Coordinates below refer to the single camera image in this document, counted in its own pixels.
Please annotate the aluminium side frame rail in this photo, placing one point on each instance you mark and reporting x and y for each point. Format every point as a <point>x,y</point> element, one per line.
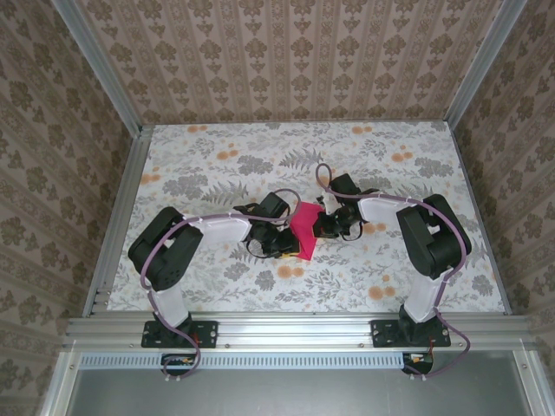
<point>119,216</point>

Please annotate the pink square paper sheet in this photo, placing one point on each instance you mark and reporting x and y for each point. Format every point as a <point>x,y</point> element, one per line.
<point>305,229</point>

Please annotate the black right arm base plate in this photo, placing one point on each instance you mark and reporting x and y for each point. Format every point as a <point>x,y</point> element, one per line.
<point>383,333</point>

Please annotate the grey metal sheet panel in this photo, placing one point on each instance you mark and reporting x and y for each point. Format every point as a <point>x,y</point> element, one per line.
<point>303,394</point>

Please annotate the aluminium frame post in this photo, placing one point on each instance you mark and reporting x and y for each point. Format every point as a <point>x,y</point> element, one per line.
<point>481,65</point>
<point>103,65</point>

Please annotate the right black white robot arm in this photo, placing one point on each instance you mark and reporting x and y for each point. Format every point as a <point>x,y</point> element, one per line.
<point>433,247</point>

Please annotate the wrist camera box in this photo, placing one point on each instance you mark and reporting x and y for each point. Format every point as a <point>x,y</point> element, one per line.
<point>287,223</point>
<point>329,206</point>

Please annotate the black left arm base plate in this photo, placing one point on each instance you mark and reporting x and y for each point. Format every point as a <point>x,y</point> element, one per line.
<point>208,333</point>

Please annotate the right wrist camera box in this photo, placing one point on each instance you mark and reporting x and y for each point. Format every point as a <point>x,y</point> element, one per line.
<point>329,206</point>

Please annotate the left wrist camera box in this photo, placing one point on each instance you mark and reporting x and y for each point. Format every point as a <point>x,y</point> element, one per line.
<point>287,223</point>

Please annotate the aluminium front frame rail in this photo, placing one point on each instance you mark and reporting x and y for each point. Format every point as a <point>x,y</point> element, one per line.
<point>295,331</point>

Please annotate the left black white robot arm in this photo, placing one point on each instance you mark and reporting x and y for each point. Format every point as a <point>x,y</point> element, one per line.
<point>169,260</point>

